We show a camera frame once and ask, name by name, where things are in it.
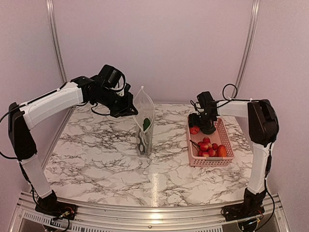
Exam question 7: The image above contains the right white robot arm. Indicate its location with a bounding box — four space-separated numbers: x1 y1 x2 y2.
187 97 279 217

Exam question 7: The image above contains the red cherry bunch toy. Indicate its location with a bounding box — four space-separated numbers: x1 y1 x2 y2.
190 136 219 158

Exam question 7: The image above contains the green pepper toy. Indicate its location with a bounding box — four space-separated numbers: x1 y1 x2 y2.
201 127 216 135

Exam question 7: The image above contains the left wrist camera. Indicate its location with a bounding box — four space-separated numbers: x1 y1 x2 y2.
98 64 131 97

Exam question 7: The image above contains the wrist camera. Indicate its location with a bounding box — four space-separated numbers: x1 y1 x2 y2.
190 91 217 114
98 64 131 97

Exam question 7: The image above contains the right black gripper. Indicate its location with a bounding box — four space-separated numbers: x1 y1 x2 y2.
187 110 215 129

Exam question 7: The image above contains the pink plastic basket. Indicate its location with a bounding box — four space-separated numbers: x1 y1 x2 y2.
186 118 234 167

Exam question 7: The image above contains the purple eggplant toy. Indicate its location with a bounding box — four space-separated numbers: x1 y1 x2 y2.
137 131 150 156

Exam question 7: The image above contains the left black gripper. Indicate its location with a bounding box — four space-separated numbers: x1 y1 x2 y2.
93 86 138 117

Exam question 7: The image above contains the clear zip top bag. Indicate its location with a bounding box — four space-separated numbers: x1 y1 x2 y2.
133 86 155 157

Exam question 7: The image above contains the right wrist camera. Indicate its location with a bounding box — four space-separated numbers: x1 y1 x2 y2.
190 91 217 114

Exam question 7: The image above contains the curved aluminium front rail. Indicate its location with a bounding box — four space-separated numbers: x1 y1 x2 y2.
9 193 290 232

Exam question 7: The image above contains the orange red mango toy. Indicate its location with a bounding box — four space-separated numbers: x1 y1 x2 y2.
216 145 227 158

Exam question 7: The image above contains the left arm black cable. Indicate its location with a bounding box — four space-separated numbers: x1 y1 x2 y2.
90 103 112 116

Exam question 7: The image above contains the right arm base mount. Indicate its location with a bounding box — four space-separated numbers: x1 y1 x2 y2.
221 203 265 221

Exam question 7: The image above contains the right aluminium frame post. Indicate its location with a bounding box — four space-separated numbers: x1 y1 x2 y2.
235 0 261 90

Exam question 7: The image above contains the left aluminium frame post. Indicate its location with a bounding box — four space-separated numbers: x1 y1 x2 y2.
45 0 70 83

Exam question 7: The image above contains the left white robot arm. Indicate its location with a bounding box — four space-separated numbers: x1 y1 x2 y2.
4 75 138 215

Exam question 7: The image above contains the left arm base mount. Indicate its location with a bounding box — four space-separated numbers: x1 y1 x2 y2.
35 202 77 220

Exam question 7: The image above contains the aluminium frame post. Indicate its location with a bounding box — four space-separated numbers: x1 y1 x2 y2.
45 0 70 83
235 0 261 90

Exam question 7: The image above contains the red tomato toy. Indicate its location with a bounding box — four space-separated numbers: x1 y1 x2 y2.
189 126 200 134

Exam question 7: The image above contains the green cucumber toy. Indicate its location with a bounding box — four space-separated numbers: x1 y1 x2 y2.
142 118 152 132

